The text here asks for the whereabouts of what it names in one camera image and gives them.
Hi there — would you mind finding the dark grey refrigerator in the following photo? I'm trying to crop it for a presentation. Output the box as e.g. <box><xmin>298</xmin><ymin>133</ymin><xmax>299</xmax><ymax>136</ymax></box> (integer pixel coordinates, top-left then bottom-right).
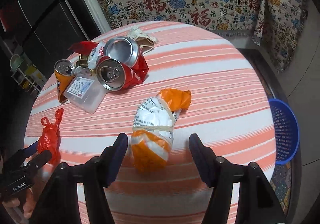
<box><xmin>1</xmin><ymin>0</ymin><xmax>100</xmax><ymax>77</ymax></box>

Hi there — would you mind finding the red cola can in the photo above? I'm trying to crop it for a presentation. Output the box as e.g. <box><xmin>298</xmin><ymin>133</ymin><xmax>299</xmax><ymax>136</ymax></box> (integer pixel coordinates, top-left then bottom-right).
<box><xmin>96</xmin><ymin>56</ymin><xmax>149</xmax><ymax>91</ymax></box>

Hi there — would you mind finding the blue plastic basket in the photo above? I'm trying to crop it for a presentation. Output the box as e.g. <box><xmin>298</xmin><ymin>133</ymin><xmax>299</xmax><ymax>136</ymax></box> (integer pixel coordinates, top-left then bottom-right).
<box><xmin>268</xmin><ymin>98</ymin><xmax>300</xmax><ymax>165</ymax></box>

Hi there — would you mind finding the yellow cardboard box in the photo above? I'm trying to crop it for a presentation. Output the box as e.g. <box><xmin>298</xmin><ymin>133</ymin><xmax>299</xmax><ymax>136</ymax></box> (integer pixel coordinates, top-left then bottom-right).
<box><xmin>25</xmin><ymin>64</ymin><xmax>47</xmax><ymax>88</ymax></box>

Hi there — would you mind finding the silver crushed can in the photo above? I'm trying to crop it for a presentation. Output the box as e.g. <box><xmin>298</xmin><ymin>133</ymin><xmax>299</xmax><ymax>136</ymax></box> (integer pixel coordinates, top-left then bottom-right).
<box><xmin>103</xmin><ymin>37</ymin><xmax>141</xmax><ymax>67</ymax></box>

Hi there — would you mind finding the person's left hand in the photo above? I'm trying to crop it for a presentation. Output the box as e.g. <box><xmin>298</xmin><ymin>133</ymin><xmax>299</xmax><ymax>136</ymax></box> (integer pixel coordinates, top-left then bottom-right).
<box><xmin>2</xmin><ymin>189</ymin><xmax>36</xmax><ymax>219</ymax></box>

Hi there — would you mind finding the red snack wrapper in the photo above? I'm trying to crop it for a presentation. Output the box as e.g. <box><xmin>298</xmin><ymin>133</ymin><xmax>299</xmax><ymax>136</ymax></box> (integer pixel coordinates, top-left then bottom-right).
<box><xmin>68</xmin><ymin>41</ymin><xmax>98</xmax><ymax>56</ymax></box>

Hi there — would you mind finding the white storage rack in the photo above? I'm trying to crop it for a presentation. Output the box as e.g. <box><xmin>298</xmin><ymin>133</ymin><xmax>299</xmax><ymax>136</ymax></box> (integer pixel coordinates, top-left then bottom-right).
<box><xmin>10</xmin><ymin>54</ymin><xmax>42</xmax><ymax>96</ymax></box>

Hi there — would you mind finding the folded patterned paper box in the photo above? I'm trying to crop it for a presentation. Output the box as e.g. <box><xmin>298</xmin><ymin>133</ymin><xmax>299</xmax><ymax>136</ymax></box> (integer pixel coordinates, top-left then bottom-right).
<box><xmin>126</xmin><ymin>27</ymin><xmax>158</xmax><ymax>54</ymax></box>

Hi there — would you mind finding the orange soda can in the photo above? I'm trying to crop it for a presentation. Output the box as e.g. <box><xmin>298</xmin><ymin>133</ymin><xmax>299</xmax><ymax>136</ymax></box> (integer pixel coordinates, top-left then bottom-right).
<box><xmin>54</xmin><ymin>59</ymin><xmax>75</xmax><ymax>103</ymax></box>

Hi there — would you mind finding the pink striped tablecloth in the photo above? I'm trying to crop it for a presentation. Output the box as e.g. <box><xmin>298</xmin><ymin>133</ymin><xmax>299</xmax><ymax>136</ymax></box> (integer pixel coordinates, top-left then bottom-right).
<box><xmin>24</xmin><ymin>21</ymin><xmax>276</xmax><ymax>223</ymax></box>

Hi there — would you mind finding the orange white bag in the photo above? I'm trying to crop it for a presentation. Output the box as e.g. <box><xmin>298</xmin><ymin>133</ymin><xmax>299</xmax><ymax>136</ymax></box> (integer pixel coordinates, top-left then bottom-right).
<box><xmin>131</xmin><ymin>89</ymin><xmax>191</xmax><ymax>174</ymax></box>

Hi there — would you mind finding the red plastic bag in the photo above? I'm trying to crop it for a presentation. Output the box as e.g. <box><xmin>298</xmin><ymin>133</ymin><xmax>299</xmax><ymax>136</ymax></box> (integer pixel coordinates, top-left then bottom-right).
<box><xmin>37</xmin><ymin>108</ymin><xmax>64</xmax><ymax>165</ymax></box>

